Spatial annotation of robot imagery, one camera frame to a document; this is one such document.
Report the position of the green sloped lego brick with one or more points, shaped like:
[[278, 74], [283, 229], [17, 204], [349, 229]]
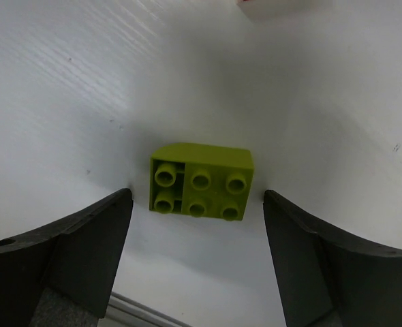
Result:
[[200, 180]]

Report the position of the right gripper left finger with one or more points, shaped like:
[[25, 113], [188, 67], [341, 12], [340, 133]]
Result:
[[62, 273]]

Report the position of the right white divided tray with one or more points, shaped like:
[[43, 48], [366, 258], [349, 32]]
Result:
[[260, 10]]

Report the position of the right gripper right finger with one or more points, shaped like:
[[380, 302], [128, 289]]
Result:
[[327, 276]]

